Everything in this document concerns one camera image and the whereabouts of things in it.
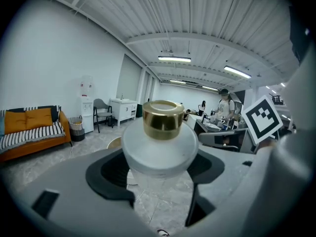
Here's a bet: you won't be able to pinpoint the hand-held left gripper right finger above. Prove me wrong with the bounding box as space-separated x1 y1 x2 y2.
177 144 257 237

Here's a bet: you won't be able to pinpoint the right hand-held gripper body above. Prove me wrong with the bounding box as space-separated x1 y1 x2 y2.
241 95 284 146

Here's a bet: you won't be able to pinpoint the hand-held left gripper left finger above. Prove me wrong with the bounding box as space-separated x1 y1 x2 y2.
2 148 161 237

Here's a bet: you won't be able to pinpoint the person's right forearm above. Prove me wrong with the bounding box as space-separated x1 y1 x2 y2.
257 138 277 154

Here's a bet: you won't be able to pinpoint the round glass table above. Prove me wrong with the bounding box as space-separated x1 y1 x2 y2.
107 136 123 150

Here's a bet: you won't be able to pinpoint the dark grey basket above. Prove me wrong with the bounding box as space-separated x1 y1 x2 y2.
69 128 85 143

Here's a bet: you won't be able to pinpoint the orange sofa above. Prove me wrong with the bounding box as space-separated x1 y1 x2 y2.
0 105 74 162

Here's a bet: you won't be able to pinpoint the person's white shirt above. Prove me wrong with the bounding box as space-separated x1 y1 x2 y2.
236 45 316 237

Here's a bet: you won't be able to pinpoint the white woven basket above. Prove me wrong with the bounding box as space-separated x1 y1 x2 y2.
67 115 83 131

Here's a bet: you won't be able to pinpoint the black white striped blanket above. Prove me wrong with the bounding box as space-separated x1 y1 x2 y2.
0 105 66 151

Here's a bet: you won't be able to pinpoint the white water dispenser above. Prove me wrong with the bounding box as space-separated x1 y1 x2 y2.
79 96 95 134

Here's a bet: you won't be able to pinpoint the orange cushion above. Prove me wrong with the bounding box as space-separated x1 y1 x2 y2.
25 108 53 131
4 110 27 135

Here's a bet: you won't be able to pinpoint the grey chair black legs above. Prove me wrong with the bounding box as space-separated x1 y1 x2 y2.
93 98 115 134

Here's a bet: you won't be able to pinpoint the white sink cabinet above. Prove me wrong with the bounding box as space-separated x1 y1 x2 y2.
109 97 138 128

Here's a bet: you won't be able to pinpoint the clear water bottle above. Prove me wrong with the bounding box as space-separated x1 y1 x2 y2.
79 75 94 97

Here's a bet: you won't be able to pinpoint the grey window blind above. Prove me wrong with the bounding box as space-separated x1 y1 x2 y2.
116 54 143 101

